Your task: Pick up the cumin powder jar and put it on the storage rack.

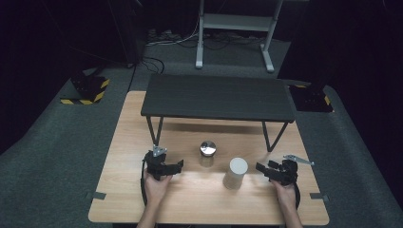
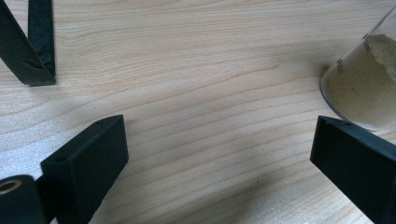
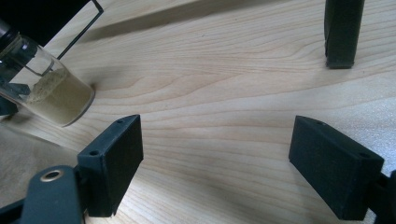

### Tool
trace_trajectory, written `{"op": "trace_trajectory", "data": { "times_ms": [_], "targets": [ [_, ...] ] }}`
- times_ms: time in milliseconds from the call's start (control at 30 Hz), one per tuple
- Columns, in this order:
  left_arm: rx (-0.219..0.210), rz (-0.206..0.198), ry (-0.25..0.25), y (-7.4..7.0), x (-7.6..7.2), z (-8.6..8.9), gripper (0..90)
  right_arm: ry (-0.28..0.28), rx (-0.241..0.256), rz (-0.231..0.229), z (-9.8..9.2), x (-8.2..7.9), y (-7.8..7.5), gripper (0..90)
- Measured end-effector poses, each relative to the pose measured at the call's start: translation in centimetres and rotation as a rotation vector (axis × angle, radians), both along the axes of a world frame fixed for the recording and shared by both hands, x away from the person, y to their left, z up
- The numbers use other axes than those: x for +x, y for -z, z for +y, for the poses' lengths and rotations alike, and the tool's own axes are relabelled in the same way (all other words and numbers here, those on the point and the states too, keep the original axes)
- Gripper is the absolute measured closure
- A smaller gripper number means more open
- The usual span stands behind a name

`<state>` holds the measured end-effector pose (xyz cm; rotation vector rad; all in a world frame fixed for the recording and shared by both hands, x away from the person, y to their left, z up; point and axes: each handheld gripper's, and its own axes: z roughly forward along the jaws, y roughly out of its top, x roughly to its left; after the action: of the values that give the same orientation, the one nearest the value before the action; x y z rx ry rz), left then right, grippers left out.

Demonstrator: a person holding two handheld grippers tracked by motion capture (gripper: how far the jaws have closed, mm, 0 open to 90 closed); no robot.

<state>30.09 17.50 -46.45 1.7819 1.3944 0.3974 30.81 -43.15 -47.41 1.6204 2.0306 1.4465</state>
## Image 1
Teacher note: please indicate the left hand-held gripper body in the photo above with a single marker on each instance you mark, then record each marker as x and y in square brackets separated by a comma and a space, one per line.
[155, 164]

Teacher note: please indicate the person's left hand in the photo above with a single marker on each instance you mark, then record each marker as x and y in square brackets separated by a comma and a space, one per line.
[156, 188]

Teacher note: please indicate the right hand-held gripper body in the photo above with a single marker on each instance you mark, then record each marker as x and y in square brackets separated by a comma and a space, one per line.
[286, 172]

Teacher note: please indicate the person's right hand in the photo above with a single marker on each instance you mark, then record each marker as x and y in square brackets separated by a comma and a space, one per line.
[285, 194]

